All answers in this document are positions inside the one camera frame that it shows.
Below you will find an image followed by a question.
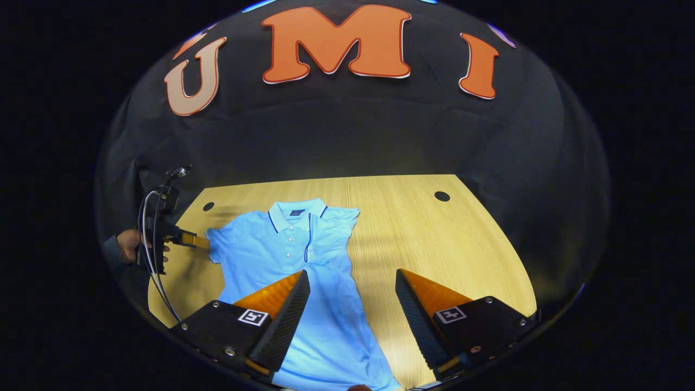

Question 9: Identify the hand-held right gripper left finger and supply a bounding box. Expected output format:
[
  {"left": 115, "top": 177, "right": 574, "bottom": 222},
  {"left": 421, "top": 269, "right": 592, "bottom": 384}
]
[{"left": 169, "top": 269, "right": 312, "bottom": 381}]

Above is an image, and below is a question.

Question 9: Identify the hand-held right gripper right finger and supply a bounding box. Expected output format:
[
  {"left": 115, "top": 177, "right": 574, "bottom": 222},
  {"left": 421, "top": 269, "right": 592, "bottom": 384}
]
[{"left": 395, "top": 268, "right": 538, "bottom": 381}]

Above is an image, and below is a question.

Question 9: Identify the light blue T-shirt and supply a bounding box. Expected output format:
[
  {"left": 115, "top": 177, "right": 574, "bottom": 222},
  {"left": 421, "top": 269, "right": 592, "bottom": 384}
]
[{"left": 205, "top": 198, "right": 403, "bottom": 391}]

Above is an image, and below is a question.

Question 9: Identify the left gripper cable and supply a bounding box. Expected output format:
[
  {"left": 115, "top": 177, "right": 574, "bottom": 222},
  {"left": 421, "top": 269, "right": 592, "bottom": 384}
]
[{"left": 137, "top": 187, "right": 183, "bottom": 322}]

